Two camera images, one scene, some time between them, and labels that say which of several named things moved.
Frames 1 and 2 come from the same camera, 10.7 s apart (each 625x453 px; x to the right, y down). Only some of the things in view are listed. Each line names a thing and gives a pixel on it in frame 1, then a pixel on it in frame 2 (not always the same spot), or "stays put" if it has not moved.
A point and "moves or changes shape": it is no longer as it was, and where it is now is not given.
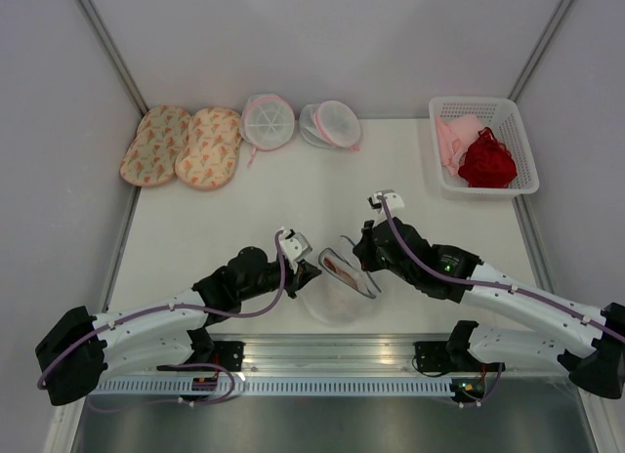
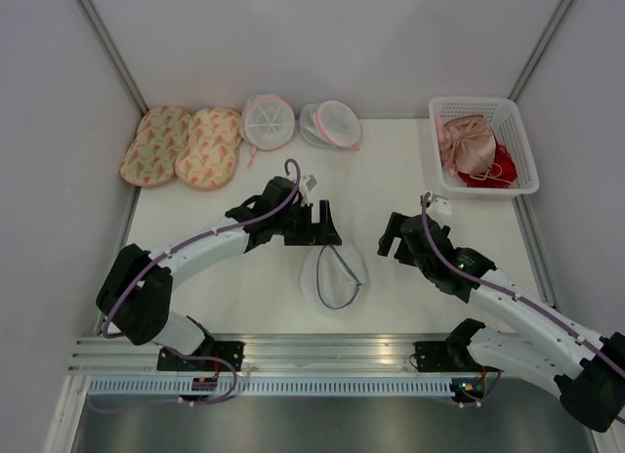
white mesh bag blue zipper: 344,295 moves or changes shape
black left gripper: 304,274 → 321,233
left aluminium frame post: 83,0 stays put
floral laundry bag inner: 208,160 stays put
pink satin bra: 342,273 → 468,144
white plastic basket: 503,117 stays put
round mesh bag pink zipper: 330,124 stays put
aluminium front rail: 331,355 stays put
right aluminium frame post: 547,35 stays put
